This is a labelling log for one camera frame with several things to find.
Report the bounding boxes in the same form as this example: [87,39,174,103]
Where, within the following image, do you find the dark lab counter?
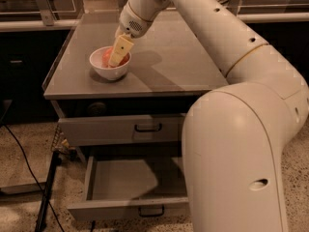
[0,21,309,124]

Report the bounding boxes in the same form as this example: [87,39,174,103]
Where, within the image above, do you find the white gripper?
[108,0,170,67]

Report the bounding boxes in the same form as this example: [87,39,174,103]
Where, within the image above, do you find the grey drawer cabinet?
[44,11,226,159]

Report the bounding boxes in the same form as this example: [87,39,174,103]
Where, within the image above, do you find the red apple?
[101,47,129,68]

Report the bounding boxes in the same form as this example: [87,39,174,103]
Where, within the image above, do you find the white ceramic bowl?
[89,46,131,81]

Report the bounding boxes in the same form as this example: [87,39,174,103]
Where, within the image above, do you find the grey upper drawer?
[59,113,184,146]

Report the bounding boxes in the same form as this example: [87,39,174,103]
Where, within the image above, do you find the black floor cable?
[0,121,67,232]

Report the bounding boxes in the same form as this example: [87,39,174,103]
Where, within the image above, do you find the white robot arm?
[117,0,308,232]

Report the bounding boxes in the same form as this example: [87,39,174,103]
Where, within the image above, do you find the grey open middle drawer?
[68,147,189,220]

